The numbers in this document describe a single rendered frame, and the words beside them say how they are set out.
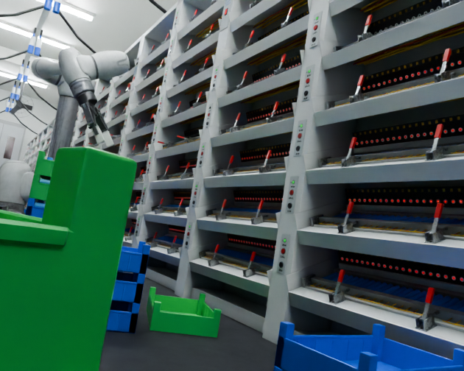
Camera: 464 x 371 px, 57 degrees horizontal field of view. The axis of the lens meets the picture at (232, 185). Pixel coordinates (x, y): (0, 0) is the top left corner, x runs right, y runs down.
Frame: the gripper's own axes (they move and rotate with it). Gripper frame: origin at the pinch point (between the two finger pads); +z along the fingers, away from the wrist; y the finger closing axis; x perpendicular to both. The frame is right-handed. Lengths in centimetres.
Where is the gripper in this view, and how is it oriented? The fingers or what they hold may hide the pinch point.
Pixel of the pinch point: (104, 139)
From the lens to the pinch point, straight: 183.7
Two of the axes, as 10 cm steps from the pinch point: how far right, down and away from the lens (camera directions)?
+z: 4.1, 9.1, -0.9
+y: -0.9, -0.6, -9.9
